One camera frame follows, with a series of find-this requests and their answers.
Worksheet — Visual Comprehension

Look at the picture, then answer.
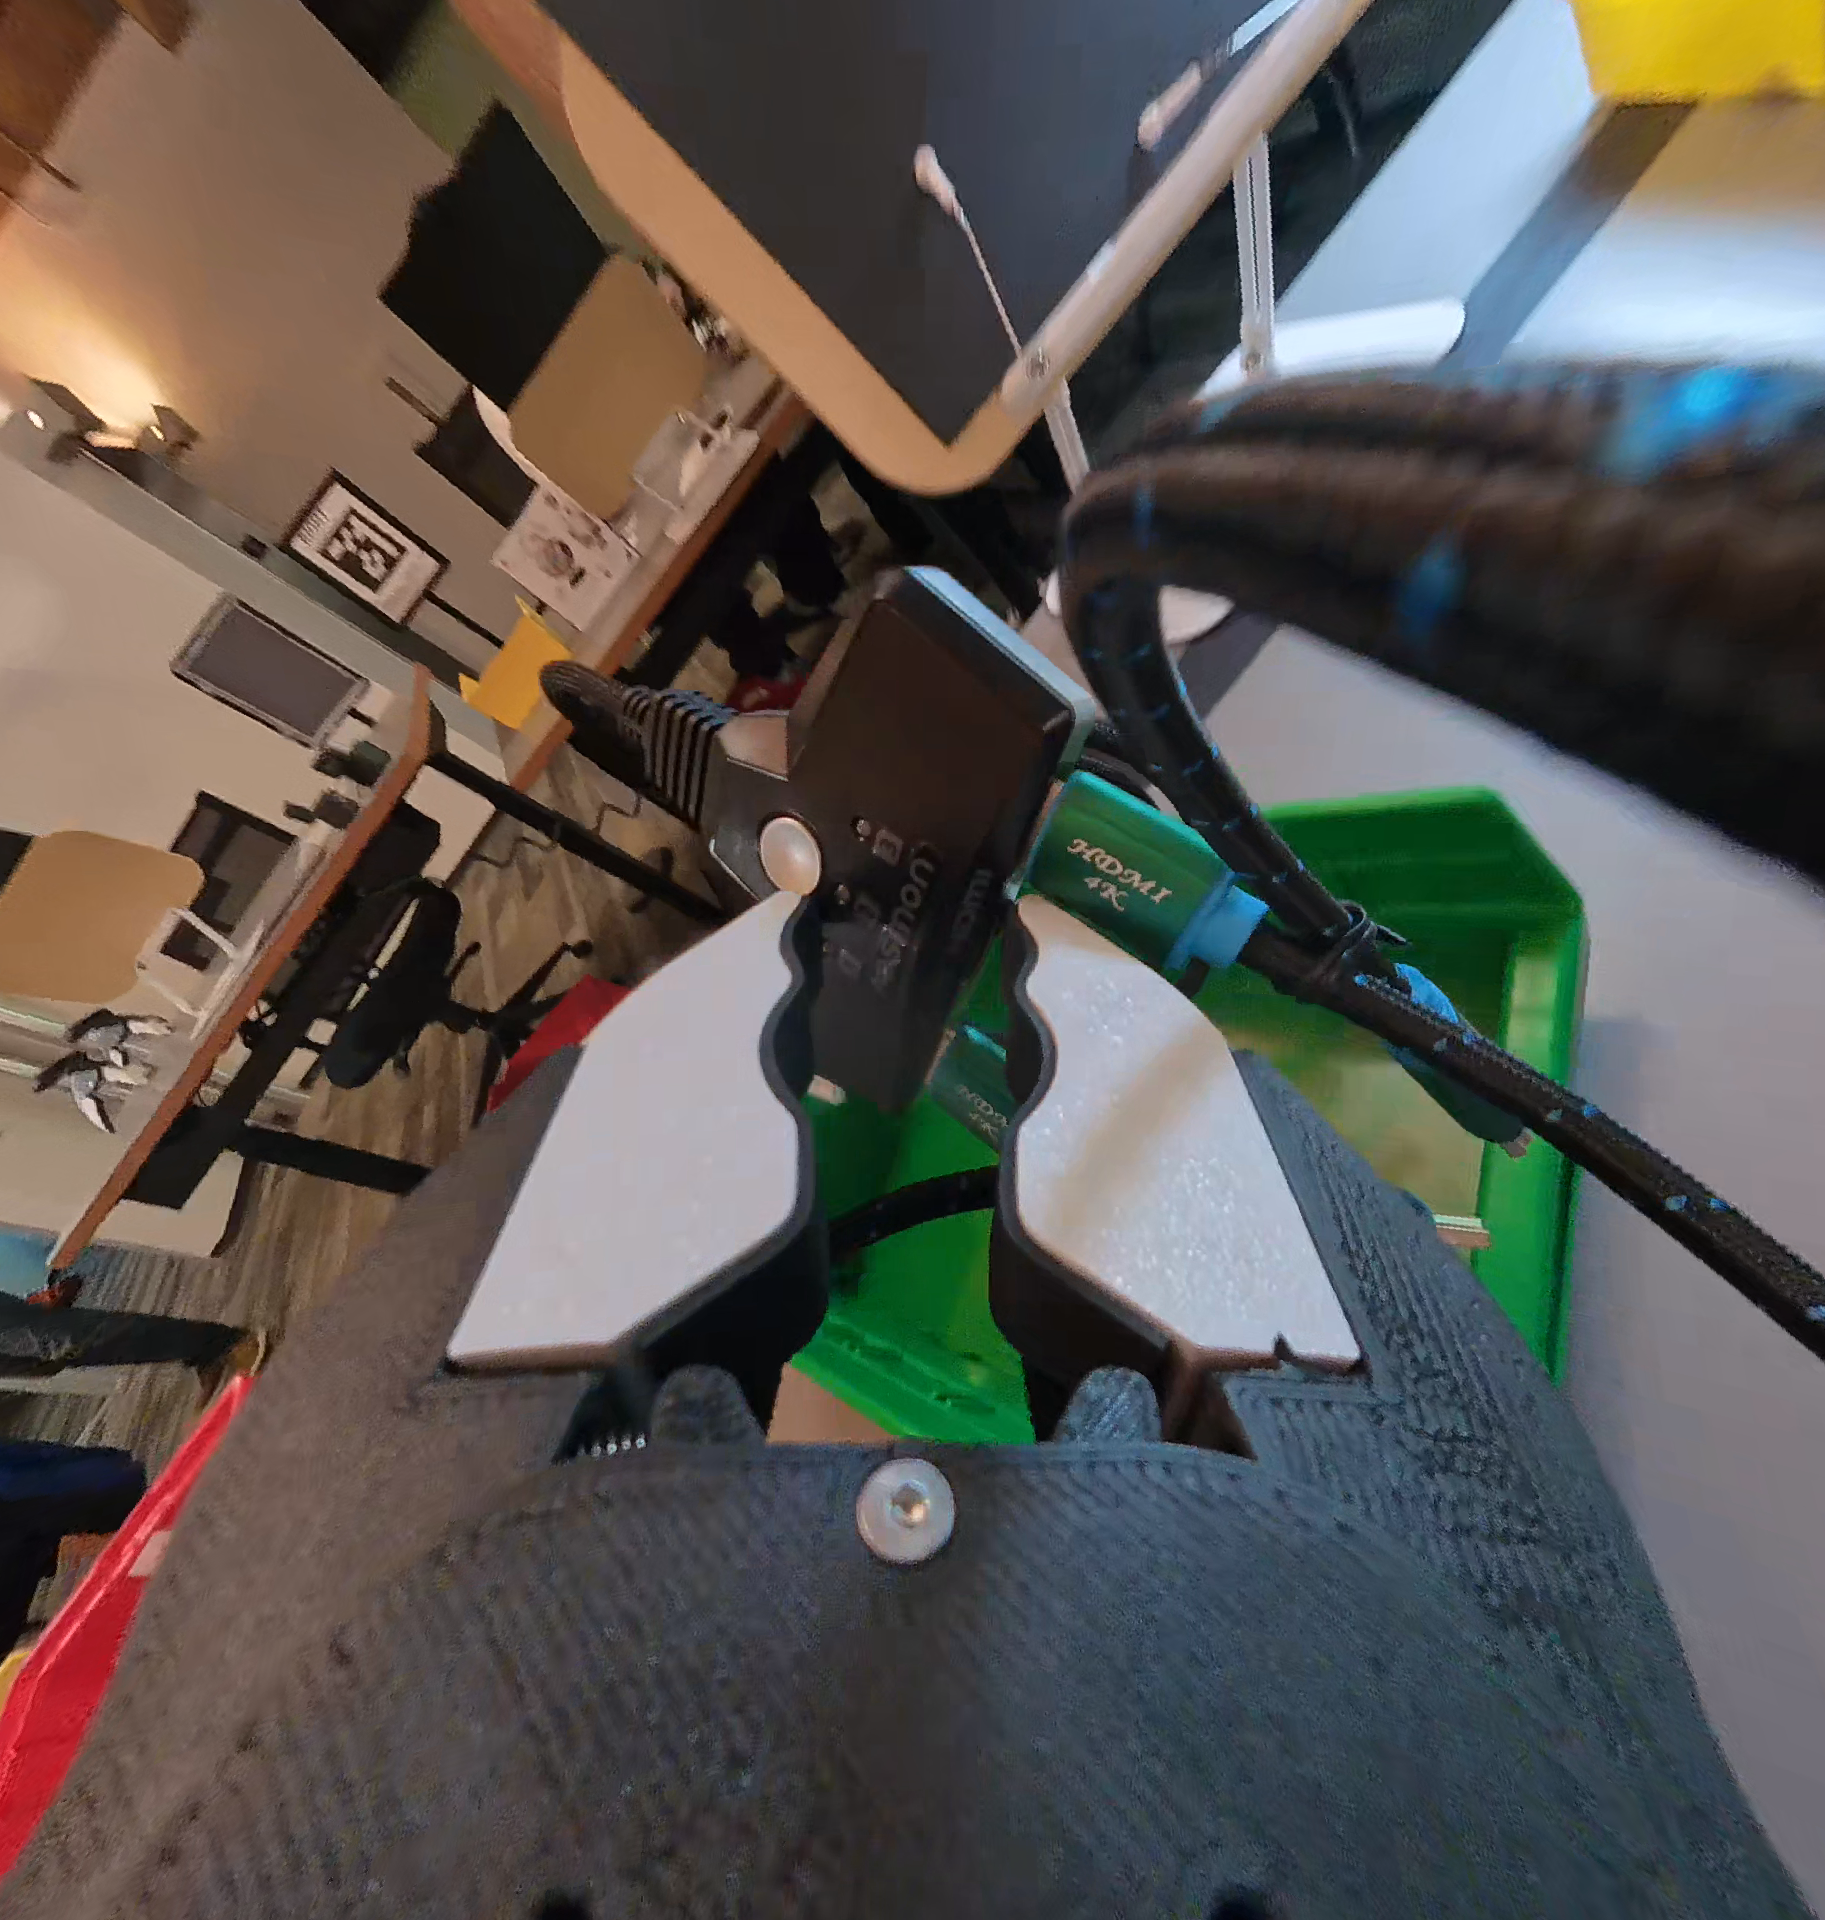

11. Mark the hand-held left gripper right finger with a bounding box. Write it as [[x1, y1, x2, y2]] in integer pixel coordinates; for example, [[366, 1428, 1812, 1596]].
[[994, 896, 1365, 1382]]

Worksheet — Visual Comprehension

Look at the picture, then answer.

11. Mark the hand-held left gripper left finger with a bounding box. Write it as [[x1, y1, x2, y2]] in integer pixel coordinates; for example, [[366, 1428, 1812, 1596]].
[[447, 896, 829, 1382]]

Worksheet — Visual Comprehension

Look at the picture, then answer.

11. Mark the green plastic bin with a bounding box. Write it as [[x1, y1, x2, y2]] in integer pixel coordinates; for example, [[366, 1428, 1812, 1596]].
[[786, 786, 1592, 1449]]

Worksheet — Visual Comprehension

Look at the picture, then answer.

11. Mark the black HDMI cable green plug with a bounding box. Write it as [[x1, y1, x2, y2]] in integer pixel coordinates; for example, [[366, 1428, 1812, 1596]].
[[1009, 356, 1825, 1405]]

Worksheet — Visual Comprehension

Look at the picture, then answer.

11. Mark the yellow plastic bin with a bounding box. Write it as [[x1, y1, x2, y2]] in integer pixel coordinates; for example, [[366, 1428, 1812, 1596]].
[[1572, 0, 1825, 106]]

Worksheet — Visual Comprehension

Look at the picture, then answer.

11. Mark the black office chair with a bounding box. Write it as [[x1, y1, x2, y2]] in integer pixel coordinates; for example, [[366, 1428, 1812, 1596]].
[[246, 870, 469, 1118]]

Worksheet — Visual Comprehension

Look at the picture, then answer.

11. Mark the white printed box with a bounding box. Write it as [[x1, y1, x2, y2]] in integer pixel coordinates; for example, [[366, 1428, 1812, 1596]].
[[492, 491, 632, 624]]

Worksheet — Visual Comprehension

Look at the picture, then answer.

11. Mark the white square marker tag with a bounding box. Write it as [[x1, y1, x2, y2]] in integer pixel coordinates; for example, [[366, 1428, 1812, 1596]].
[[283, 470, 453, 630]]

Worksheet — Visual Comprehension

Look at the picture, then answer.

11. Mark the red ribbed plastic bin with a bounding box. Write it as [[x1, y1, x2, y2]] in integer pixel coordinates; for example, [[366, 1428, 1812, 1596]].
[[0, 1376, 259, 1920]]

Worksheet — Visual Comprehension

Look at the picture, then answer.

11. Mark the brown cardboard box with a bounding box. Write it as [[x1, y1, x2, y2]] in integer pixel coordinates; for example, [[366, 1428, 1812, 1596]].
[[507, 255, 723, 529]]

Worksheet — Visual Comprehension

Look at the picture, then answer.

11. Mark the white tipped pin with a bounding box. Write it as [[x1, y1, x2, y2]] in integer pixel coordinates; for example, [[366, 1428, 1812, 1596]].
[[911, 141, 1095, 482]]

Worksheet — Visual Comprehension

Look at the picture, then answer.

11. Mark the black panel with wooden rim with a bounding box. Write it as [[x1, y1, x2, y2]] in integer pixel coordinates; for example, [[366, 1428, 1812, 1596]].
[[447, 0, 1381, 496]]

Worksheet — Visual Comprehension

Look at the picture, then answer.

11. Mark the dark framed wall screen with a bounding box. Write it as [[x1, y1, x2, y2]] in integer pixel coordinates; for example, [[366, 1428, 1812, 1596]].
[[172, 595, 376, 749]]

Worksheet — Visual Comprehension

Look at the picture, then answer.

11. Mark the wall lamp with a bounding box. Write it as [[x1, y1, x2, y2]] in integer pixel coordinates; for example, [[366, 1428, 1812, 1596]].
[[14, 374, 200, 474]]

